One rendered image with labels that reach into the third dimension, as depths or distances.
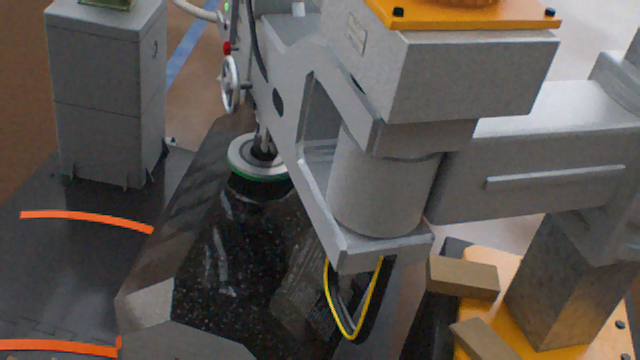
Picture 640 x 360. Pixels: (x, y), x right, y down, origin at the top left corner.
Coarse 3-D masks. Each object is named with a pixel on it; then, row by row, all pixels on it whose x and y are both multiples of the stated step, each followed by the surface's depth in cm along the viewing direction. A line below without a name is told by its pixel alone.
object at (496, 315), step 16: (464, 256) 198; (480, 256) 199; (496, 256) 200; (512, 256) 201; (512, 272) 196; (464, 304) 183; (480, 304) 183; (496, 304) 184; (624, 304) 193; (496, 320) 180; (512, 320) 181; (608, 320) 186; (624, 320) 187; (512, 336) 176; (608, 336) 182; (624, 336) 182; (464, 352) 169; (528, 352) 173; (544, 352) 174; (560, 352) 174; (576, 352) 175; (592, 352) 176; (608, 352) 177; (624, 352) 178
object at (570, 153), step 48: (576, 96) 129; (624, 96) 129; (480, 144) 113; (528, 144) 117; (576, 144) 122; (624, 144) 126; (432, 192) 122; (480, 192) 122; (528, 192) 127; (576, 192) 132; (624, 192) 135
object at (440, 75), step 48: (336, 0) 105; (336, 48) 106; (384, 48) 91; (432, 48) 86; (480, 48) 89; (528, 48) 92; (384, 96) 92; (432, 96) 92; (480, 96) 95; (528, 96) 98
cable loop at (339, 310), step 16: (384, 256) 123; (336, 272) 152; (384, 272) 125; (336, 288) 153; (384, 288) 128; (336, 304) 150; (368, 304) 132; (336, 320) 148; (368, 320) 134; (352, 336) 140; (368, 336) 139
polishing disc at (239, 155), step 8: (240, 136) 202; (248, 136) 203; (232, 144) 198; (240, 144) 199; (248, 144) 200; (232, 152) 195; (240, 152) 196; (248, 152) 197; (232, 160) 193; (240, 160) 193; (248, 160) 194; (256, 160) 194; (272, 160) 196; (280, 160) 196; (240, 168) 191; (248, 168) 191; (256, 168) 191; (264, 168) 192; (272, 168) 193; (280, 168) 193; (256, 176) 190; (264, 176) 190; (272, 176) 191; (280, 176) 192
